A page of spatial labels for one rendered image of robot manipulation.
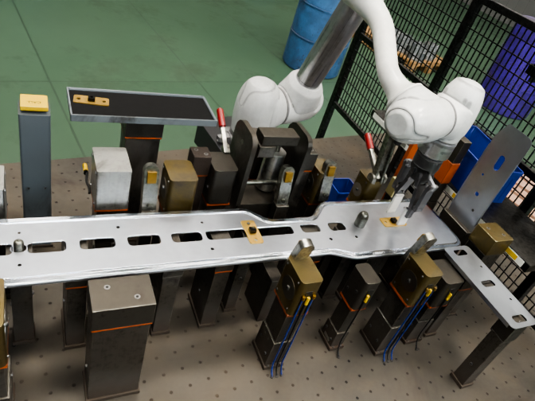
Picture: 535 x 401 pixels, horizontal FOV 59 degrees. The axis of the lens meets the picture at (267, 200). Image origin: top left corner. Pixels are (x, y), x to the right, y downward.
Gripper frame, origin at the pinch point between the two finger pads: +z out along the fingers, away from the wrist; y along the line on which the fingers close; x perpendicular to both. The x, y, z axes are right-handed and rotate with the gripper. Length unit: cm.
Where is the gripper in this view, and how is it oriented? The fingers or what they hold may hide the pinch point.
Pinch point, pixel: (399, 210)
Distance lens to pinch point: 145.1
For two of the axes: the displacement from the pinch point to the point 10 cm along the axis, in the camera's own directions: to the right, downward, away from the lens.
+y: 3.6, 6.4, -6.8
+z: -2.6, 7.7, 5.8
